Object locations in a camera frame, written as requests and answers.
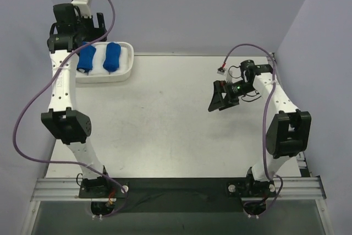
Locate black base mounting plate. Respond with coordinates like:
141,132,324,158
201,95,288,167
78,177,276,216

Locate aluminium right side rail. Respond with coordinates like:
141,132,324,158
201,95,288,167
266,53,311,177

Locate white plastic mesh basket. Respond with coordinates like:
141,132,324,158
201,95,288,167
76,42,134,84

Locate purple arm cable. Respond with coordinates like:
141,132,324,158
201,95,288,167
217,43,284,216
13,0,130,216

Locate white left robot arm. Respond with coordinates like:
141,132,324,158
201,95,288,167
41,1,112,198

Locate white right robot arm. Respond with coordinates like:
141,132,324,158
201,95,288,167
208,60,312,196

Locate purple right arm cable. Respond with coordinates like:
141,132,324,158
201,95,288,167
217,43,284,216

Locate aluminium front rail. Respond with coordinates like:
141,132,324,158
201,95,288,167
30,177,326,201

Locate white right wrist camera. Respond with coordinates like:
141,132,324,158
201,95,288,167
217,67,234,82

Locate blue towel pile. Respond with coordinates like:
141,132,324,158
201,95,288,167
103,42,121,73

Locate aluminium rail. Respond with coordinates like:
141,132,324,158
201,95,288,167
266,53,311,177
30,177,326,201

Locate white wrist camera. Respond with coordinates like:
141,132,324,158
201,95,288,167
71,0,92,18
217,67,234,82

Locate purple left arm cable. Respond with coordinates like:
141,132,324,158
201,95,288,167
13,0,130,216

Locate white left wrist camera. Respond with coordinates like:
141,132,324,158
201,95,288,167
71,0,92,18

